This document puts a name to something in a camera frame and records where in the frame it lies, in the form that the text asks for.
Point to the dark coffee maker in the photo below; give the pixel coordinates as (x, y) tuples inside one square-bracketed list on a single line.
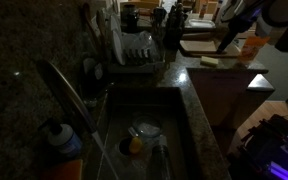
[(129, 16)]

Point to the steel sink basin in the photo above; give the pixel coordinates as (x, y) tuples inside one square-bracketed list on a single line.
[(180, 133)]

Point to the small yellow item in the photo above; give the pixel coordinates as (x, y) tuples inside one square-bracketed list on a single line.
[(135, 145)]

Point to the pale yellow sponge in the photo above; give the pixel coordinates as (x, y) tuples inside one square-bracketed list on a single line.
[(209, 61)]

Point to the white shallow tray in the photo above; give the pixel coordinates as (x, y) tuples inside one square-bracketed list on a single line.
[(201, 23)]

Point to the dish drying rack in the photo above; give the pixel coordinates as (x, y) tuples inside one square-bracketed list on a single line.
[(134, 65)]

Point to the brown wooden cabinet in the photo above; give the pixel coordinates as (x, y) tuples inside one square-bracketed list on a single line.
[(220, 93)]

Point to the small orange bottle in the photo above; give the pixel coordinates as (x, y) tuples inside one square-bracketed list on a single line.
[(203, 10)]

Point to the silver arched faucet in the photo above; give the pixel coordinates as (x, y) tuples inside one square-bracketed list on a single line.
[(67, 93)]

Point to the clear glass bowl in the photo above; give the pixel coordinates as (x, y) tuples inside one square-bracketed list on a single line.
[(147, 126)]

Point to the dark knife block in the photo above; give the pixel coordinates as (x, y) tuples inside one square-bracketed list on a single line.
[(174, 30)]

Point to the clear plastic container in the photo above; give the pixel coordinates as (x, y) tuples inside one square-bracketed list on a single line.
[(137, 40)]

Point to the wooden spoon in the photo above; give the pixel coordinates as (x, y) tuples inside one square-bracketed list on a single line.
[(90, 26)]

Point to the black robot stand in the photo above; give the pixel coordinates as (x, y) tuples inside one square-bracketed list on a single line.
[(267, 150)]

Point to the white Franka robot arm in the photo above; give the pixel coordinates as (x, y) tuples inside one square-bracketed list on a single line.
[(284, 13)]

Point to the orange snack bag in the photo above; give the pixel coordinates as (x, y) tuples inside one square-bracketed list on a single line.
[(252, 48)]

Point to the white plate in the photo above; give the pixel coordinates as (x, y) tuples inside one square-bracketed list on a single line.
[(118, 48)]

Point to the clear glass bottle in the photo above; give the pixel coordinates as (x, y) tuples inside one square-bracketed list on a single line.
[(161, 160)]

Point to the orange sponge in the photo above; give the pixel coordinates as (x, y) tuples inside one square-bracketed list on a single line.
[(65, 170)]

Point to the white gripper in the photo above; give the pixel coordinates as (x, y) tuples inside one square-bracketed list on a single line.
[(239, 8)]

